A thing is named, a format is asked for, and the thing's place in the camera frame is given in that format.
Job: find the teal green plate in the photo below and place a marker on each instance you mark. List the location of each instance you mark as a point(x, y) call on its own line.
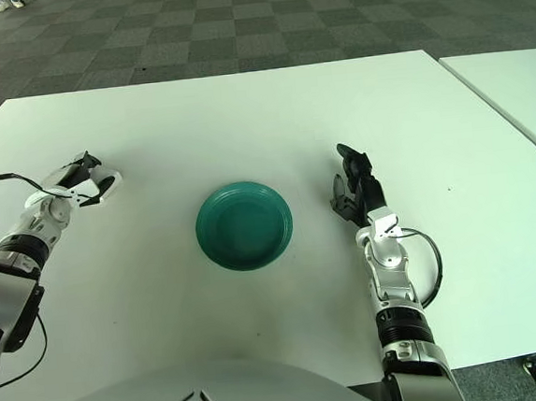
point(244, 226)

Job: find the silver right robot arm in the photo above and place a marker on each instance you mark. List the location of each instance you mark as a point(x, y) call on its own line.
point(391, 265)

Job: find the white sneaker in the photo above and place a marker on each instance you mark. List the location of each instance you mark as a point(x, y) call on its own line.
point(18, 3)
point(1, 7)

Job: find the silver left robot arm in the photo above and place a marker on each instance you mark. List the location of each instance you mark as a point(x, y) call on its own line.
point(8, 293)

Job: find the white charger block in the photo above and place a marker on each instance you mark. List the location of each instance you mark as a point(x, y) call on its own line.
point(111, 171)

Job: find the adjacent white table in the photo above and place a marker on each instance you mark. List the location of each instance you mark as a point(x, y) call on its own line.
point(516, 89)

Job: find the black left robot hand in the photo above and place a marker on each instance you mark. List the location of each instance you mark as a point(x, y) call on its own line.
point(76, 177)

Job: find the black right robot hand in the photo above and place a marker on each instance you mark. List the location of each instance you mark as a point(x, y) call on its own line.
point(368, 196)

